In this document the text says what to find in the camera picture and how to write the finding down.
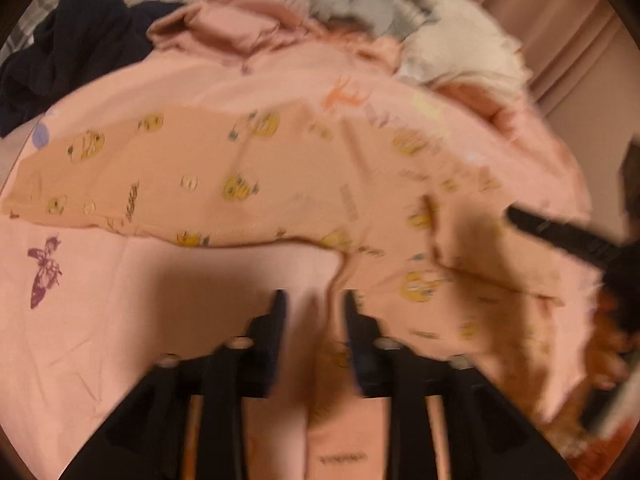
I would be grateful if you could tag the dark navy garment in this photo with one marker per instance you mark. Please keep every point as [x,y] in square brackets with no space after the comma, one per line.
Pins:
[76,43]

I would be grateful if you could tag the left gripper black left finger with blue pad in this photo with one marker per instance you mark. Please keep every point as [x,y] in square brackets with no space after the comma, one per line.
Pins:
[145,436]

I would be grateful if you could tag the orange cartoon print baby shirt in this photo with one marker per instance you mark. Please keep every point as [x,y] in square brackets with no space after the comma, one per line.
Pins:
[421,225]

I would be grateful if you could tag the white goose plush toy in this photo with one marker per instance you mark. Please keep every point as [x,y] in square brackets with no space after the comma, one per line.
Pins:
[441,41]

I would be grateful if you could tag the white small garment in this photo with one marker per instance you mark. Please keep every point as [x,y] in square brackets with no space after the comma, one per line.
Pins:
[467,45]

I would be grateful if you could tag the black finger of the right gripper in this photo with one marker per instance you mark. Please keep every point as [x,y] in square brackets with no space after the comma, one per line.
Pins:
[585,245]

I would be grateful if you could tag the pink crumpled garment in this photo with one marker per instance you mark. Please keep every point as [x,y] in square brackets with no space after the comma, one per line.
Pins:
[231,31]

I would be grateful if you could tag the beige pink curtain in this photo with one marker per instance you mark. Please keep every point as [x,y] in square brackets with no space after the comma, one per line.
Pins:
[562,40]

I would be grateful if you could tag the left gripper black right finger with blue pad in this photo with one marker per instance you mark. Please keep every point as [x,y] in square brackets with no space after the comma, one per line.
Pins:
[487,436]

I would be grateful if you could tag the pink printed bed blanket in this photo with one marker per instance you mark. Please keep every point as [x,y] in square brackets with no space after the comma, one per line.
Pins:
[85,311]

